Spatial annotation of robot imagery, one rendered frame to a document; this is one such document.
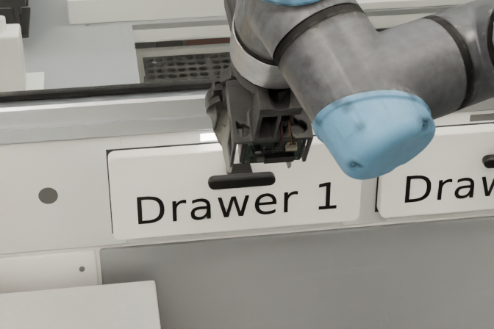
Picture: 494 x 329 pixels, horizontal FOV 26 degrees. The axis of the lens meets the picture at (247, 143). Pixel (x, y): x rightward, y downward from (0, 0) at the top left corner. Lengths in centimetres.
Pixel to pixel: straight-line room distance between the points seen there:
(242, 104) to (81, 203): 35
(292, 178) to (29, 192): 30
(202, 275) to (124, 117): 24
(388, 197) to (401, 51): 53
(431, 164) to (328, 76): 53
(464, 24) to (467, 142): 47
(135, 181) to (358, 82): 51
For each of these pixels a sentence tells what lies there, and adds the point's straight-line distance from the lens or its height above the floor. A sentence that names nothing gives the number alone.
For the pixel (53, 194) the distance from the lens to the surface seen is 123.
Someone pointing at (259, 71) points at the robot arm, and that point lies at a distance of 85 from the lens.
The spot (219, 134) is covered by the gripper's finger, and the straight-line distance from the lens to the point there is 104.
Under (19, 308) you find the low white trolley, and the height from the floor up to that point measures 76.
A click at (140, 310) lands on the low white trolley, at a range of 124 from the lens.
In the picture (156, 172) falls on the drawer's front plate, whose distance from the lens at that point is 120.
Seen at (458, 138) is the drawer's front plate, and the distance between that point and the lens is 126.
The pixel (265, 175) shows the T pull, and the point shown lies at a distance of 118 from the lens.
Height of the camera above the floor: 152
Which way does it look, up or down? 30 degrees down
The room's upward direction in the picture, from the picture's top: straight up
